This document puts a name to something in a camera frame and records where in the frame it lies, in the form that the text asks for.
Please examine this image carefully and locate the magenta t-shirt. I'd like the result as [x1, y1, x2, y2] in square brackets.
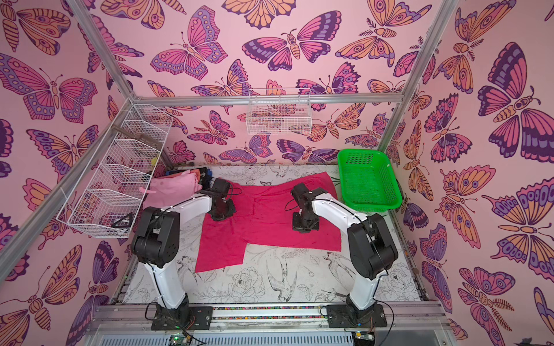
[195, 172, 341, 273]

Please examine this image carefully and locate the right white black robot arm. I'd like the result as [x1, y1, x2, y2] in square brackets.
[291, 184, 398, 330]

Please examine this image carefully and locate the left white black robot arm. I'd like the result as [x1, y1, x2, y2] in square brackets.
[131, 178, 236, 332]

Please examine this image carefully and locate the folded light pink t-shirt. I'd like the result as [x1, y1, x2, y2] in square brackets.
[139, 170, 202, 209]

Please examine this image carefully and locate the green plastic basket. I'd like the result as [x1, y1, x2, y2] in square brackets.
[338, 148, 403, 213]

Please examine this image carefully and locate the black triangle object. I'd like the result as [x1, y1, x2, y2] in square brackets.
[111, 213, 134, 229]

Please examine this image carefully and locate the right green circuit board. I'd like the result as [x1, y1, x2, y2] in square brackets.
[352, 332, 376, 346]

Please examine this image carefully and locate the green circuit board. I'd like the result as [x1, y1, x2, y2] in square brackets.
[352, 332, 376, 346]
[168, 334, 191, 346]

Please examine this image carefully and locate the left green circuit board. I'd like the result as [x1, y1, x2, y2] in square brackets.
[168, 334, 191, 346]

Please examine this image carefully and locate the small white wire basket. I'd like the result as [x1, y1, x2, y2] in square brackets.
[245, 87, 313, 136]

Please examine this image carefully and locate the long white wire basket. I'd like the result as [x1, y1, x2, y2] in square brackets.
[56, 105, 174, 239]

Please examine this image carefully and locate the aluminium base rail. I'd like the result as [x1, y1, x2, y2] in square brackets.
[83, 301, 457, 345]

